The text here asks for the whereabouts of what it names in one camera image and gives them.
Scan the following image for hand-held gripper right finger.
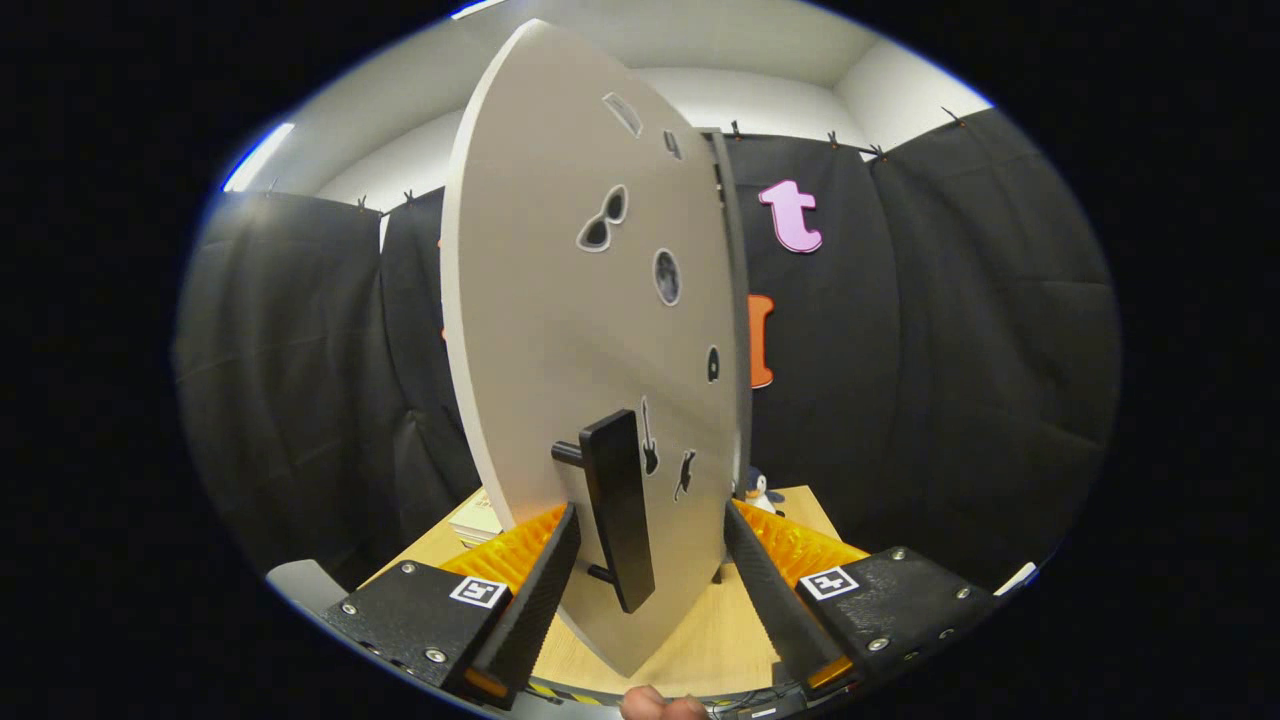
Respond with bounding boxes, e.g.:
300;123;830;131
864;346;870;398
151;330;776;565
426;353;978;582
722;498;1003;699

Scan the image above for small penguin toy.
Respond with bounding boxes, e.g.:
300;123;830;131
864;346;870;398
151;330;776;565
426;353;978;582
735;466;786;517

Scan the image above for beige shoe cabinet door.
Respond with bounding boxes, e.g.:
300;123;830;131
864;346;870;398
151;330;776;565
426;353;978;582
440;18;746;679

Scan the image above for yellow black hazard tape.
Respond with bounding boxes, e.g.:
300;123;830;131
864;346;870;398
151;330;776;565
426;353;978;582
525;680;601;706

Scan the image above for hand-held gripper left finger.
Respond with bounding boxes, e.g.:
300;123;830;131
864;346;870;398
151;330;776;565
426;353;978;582
318;502;583;711

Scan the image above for black backdrop cloth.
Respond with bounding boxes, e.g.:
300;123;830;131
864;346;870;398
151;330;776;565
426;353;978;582
172;105;1121;611

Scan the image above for black cables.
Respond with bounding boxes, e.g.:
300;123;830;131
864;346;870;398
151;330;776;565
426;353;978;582
715;690;801;719

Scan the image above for beige cover book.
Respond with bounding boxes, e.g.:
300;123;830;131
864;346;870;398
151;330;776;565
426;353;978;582
452;488;504;531

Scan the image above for narrow ceiling light strip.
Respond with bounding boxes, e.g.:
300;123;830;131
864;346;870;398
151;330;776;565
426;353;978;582
222;122;297;193

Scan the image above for black cabinet door handle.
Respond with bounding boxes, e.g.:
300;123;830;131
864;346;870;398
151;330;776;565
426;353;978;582
551;408;657;614

